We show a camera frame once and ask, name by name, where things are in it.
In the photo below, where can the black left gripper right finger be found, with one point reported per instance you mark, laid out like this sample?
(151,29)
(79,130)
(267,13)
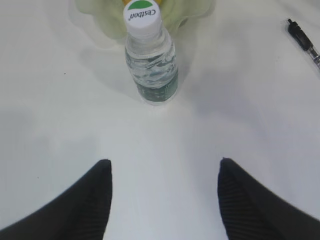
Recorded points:
(250,211)

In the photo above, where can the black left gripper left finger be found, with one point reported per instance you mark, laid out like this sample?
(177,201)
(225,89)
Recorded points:
(79,213)

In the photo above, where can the clear plastic water bottle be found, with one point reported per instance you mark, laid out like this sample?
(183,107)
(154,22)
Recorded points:
(150,52)

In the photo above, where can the yellow pear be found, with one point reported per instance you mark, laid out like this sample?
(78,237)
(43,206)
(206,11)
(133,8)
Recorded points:
(125,2)

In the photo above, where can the black pen near holder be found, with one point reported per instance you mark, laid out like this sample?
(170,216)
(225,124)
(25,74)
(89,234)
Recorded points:
(304,42)

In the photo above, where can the green glass wavy plate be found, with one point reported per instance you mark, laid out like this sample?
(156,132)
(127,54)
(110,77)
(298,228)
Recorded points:
(108,14)

